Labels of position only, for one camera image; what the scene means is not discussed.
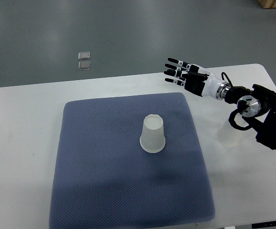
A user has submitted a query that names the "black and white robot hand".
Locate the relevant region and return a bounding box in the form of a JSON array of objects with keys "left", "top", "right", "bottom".
[{"left": 164, "top": 58, "right": 231, "bottom": 100}]

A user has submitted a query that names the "white paper cup on mat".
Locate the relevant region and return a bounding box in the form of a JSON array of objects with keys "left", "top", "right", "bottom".
[{"left": 140, "top": 114, "right": 165, "bottom": 154}]

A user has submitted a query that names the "wooden furniture corner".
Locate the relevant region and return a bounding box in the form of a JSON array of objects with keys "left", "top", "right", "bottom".
[{"left": 257, "top": 0, "right": 276, "bottom": 9}]

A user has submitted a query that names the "upper metal floor plate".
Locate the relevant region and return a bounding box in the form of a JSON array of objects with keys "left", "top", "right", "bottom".
[{"left": 78, "top": 51, "right": 91, "bottom": 60}]

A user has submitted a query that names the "blue-grey textured cushion mat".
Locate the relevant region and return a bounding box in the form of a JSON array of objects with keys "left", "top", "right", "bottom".
[{"left": 49, "top": 93, "right": 215, "bottom": 229}]

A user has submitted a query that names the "black table control panel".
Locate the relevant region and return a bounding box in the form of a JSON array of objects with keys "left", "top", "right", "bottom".
[{"left": 251, "top": 221, "right": 276, "bottom": 229}]

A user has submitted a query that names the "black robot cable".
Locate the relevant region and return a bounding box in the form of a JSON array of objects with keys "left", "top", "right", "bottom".
[{"left": 221, "top": 72, "right": 234, "bottom": 87}]

